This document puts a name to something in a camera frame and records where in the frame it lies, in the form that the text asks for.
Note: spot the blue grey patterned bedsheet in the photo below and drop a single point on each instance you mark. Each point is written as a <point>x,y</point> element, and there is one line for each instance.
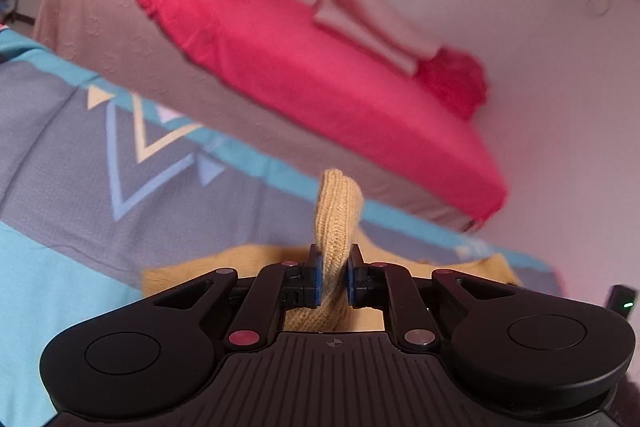
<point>60,167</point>

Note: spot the crumpled red cloth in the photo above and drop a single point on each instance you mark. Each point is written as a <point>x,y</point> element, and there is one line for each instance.
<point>457,82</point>

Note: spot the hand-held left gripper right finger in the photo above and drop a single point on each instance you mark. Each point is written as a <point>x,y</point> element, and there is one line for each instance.
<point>354,279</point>

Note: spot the beige mattress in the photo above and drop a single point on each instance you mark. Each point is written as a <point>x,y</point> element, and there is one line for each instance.
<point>125,57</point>

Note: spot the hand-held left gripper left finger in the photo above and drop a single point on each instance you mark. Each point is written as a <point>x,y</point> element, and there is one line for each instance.
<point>314,279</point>

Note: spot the red covered bed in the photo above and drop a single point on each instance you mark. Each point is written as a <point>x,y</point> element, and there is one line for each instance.
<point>310,82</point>

